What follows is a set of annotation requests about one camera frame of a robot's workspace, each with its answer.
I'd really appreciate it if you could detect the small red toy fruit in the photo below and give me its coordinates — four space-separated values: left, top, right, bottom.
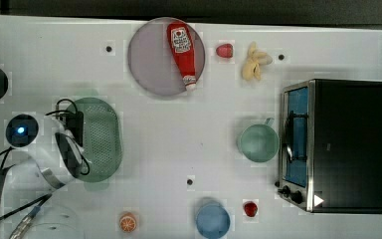
243 201 258 217

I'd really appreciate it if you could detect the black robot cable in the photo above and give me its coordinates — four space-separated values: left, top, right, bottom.
0 98 92 239

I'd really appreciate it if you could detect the blue plastic cup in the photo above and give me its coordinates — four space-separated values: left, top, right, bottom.
195 200 231 239

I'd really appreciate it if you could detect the yellow toy banana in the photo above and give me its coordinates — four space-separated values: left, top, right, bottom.
242 42 273 81

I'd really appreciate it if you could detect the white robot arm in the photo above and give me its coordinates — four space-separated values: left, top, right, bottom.
5 113 84 192

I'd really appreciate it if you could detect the round grey plate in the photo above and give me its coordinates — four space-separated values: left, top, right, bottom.
127 17 187 97

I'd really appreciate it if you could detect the green plastic strainer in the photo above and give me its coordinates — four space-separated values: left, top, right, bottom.
67 97 123 183

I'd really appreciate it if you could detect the orange slice toy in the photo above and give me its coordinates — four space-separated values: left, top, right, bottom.
119 212 137 233

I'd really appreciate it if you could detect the red toy strawberry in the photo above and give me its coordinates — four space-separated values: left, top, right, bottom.
216 43 234 59

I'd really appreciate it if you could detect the green plastic cup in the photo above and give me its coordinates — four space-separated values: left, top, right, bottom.
237 118 280 163

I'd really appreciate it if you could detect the black toaster oven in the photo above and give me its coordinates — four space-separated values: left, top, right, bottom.
276 79 382 214

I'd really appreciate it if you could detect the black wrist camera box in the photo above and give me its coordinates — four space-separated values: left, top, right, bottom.
66 112 84 145

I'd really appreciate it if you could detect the red ketchup bottle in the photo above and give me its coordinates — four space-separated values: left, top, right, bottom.
166 21 197 91

